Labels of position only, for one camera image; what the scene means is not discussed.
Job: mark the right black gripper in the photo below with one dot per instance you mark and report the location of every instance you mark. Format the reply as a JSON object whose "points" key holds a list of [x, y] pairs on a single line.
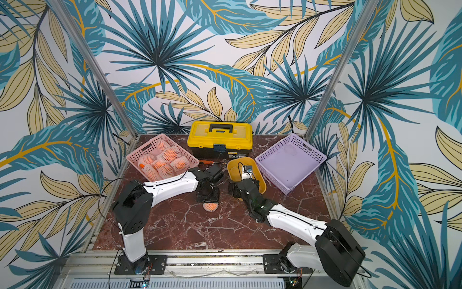
{"points": [[242, 185]]}

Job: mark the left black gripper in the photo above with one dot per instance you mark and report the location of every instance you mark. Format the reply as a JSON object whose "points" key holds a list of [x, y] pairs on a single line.
{"points": [[215, 198]]}

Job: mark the white foam net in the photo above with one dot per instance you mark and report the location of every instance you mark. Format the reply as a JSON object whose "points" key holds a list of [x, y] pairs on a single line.
{"points": [[210, 207], [180, 164]]}

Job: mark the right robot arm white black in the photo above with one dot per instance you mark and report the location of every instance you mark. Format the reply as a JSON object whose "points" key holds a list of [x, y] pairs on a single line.
{"points": [[331, 247]]}

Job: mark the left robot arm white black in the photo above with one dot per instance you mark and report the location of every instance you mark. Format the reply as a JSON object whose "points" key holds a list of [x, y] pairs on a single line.
{"points": [[132, 209]]}

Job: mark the yellow oval tray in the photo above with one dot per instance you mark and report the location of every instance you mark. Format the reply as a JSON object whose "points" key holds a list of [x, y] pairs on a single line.
{"points": [[234, 171]]}

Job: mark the yellow black toolbox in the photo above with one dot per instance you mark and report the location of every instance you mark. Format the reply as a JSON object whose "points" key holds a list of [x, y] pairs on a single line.
{"points": [[220, 139]]}

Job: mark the netted orange front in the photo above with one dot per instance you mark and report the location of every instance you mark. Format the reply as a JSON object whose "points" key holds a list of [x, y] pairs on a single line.
{"points": [[158, 171]]}

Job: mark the netted orange middle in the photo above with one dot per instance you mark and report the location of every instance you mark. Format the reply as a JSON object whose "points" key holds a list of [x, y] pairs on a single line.
{"points": [[170, 154]]}

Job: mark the purple plastic basket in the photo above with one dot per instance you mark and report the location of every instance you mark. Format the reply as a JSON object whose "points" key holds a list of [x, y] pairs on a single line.
{"points": [[289, 162]]}

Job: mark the pink plastic basket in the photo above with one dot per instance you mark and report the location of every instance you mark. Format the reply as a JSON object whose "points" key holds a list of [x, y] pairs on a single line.
{"points": [[180, 165]]}

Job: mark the orange handled screwdriver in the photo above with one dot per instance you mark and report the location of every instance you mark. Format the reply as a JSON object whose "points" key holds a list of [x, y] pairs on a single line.
{"points": [[206, 162]]}

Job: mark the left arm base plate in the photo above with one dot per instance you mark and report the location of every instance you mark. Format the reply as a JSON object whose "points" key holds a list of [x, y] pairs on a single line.
{"points": [[146, 265]]}

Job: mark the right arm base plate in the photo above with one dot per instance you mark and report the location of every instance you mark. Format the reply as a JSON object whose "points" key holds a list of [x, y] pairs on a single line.
{"points": [[284, 264]]}

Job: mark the left aluminium frame post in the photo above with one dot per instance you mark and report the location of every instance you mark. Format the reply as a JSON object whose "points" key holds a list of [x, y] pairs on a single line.
{"points": [[65, 17]]}

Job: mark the aluminium frame post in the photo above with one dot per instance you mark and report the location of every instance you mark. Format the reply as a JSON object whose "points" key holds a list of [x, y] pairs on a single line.
{"points": [[349, 48], [65, 17]]}

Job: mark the front aluminium rail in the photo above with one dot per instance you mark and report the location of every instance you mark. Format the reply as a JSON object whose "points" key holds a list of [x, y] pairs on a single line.
{"points": [[189, 269]]}

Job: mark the right aluminium frame post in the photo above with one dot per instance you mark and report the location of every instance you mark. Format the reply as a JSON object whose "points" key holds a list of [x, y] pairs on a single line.
{"points": [[349, 48]]}

